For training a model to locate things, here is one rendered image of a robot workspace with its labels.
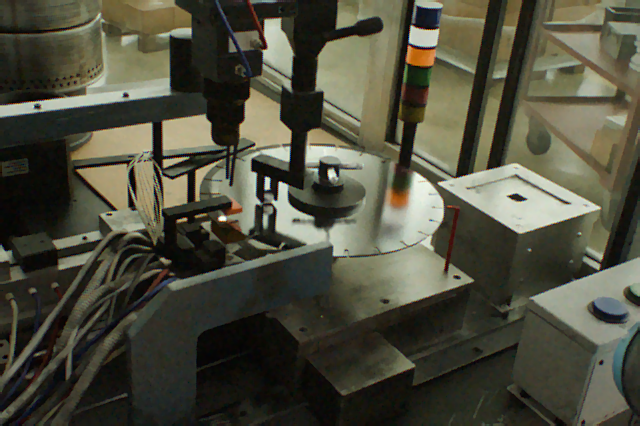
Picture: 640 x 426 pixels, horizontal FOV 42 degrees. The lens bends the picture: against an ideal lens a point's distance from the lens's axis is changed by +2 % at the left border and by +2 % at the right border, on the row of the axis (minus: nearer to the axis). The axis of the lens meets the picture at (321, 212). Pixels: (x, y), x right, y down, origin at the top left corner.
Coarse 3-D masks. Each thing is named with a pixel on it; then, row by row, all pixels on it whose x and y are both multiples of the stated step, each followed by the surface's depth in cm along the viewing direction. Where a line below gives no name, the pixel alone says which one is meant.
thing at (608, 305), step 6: (600, 300) 104; (606, 300) 104; (612, 300) 104; (618, 300) 104; (594, 306) 103; (600, 306) 103; (606, 306) 103; (612, 306) 103; (618, 306) 103; (624, 306) 103; (600, 312) 102; (606, 312) 102; (612, 312) 102; (618, 312) 102; (624, 312) 102; (612, 318) 102; (618, 318) 102
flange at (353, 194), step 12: (348, 180) 116; (288, 192) 113; (300, 192) 112; (312, 192) 112; (324, 192) 112; (336, 192) 112; (348, 192) 113; (360, 192) 114; (300, 204) 110; (312, 204) 109; (324, 204) 109; (336, 204) 110; (348, 204) 110; (360, 204) 112
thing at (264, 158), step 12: (300, 144) 103; (264, 156) 108; (300, 156) 104; (252, 168) 108; (264, 168) 107; (276, 168) 106; (288, 168) 105; (300, 168) 104; (264, 180) 107; (276, 180) 106; (288, 180) 105; (300, 180) 104; (312, 180) 106; (264, 192) 108; (276, 192) 109
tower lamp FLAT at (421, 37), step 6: (414, 30) 129; (420, 30) 128; (426, 30) 128; (432, 30) 128; (438, 30) 130; (414, 36) 129; (420, 36) 129; (426, 36) 129; (432, 36) 129; (408, 42) 131; (414, 42) 130; (420, 42) 129; (426, 42) 129; (432, 42) 130
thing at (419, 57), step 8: (408, 48) 131; (416, 48) 130; (424, 48) 130; (432, 48) 130; (408, 56) 132; (416, 56) 130; (424, 56) 130; (432, 56) 131; (416, 64) 131; (424, 64) 131; (432, 64) 132
